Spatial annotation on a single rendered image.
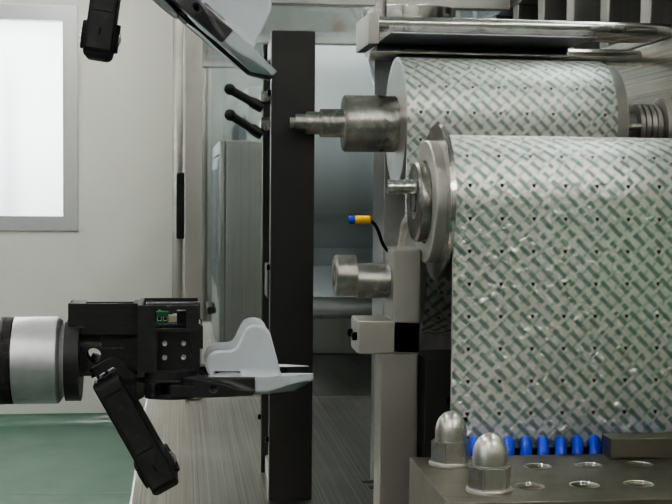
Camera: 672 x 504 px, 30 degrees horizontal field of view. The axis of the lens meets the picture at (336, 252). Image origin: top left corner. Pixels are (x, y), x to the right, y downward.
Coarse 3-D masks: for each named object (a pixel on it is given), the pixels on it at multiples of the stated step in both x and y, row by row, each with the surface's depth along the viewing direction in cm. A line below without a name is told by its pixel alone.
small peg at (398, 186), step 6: (390, 180) 115; (396, 180) 116; (402, 180) 116; (408, 180) 116; (414, 180) 116; (390, 186) 115; (396, 186) 115; (402, 186) 115; (408, 186) 115; (414, 186) 115; (390, 192) 115; (396, 192) 116; (402, 192) 116; (408, 192) 116; (414, 192) 116
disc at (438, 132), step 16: (432, 128) 119; (448, 144) 113; (448, 160) 112; (448, 176) 112; (448, 192) 112; (448, 208) 112; (448, 224) 112; (448, 240) 112; (448, 256) 113; (432, 272) 119
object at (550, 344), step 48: (480, 288) 113; (528, 288) 113; (576, 288) 114; (624, 288) 114; (480, 336) 113; (528, 336) 113; (576, 336) 114; (624, 336) 114; (480, 384) 113; (528, 384) 114; (576, 384) 114; (624, 384) 115; (480, 432) 113; (528, 432) 114; (576, 432) 114; (624, 432) 115
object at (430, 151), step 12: (432, 144) 116; (420, 156) 120; (432, 156) 114; (432, 168) 114; (444, 168) 113; (432, 180) 114; (444, 180) 113; (432, 192) 114; (444, 192) 112; (432, 204) 114; (444, 204) 112; (432, 216) 114; (444, 216) 113; (432, 228) 114; (444, 228) 113; (432, 240) 114; (432, 252) 115
